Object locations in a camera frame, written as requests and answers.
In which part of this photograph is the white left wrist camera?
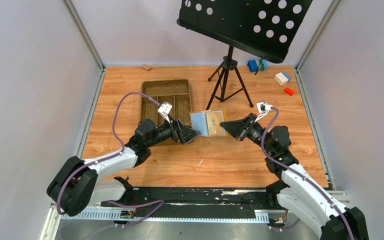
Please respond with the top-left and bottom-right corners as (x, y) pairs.
(157, 101), (173, 123)

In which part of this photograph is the yellow leather card holder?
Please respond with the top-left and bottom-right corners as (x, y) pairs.
(189, 109), (228, 137)

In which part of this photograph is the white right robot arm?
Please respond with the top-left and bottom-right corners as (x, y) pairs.
(220, 113), (369, 240)

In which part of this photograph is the beige illustrated card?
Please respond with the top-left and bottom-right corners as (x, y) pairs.
(206, 110), (226, 136)

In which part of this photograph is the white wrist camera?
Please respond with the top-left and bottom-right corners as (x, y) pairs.
(255, 101), (273, 122)
(157, 101), (173, 123)

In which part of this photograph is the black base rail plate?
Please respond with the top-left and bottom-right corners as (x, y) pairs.
(101, 187), (287, 219)

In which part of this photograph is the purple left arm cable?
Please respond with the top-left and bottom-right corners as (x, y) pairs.
(55, 91), (165, 240)

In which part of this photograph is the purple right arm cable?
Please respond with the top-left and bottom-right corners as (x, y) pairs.
(260, 106), (356, 240)

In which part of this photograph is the blue green toy block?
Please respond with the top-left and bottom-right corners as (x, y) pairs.
(247, 59), (269, 73)

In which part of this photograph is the red toy block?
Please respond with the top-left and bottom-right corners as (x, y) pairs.
(284, 87), (295, 96)

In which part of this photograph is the woven straw divided tray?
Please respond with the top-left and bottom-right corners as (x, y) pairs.
(140, 78), (194, 147)

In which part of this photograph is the small wooden block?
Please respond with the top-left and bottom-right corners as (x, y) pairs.
(141, 64), (152, 71)

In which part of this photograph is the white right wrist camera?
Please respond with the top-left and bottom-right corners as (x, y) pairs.
(255, 101), (273, 122)

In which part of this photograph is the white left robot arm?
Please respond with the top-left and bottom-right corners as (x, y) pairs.
(46, 118), (201, 217)

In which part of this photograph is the white blue toy block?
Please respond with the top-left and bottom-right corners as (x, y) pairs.
(273, 71), (292, 86)

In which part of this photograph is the black music stand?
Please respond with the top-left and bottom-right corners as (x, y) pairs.
(176, 0), (312, 105)

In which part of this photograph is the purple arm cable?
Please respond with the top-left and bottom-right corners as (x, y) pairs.
(55, 91), (165, 240)
(260, 106), (356, 240)

